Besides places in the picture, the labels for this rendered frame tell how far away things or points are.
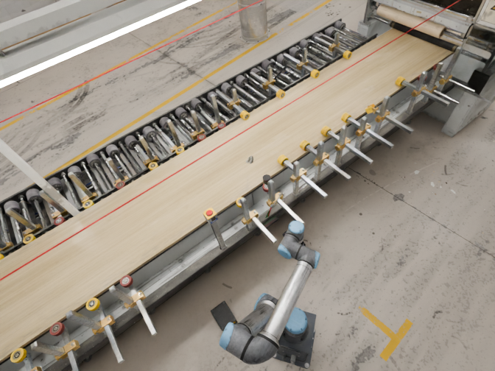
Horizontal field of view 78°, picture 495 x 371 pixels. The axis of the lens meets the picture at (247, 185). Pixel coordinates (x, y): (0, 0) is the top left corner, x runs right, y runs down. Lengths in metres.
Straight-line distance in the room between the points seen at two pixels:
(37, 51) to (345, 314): 2.77
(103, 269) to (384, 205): 2.75
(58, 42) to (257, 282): 2.44
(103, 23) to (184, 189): 1.49
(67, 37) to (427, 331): 3.12
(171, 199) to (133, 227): 0.36
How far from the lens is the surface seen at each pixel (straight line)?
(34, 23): 1.44
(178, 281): 2.44
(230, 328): 1.58
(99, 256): 2.56
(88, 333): 2.71
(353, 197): 3.54
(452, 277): 3.41
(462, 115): 4.27
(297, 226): 1.80
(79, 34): 1.46
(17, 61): 1.46
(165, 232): 2.42
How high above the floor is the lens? 2.90
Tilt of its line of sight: 54 degrees down
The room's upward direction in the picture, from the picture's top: 11 degrees counter-clockwise
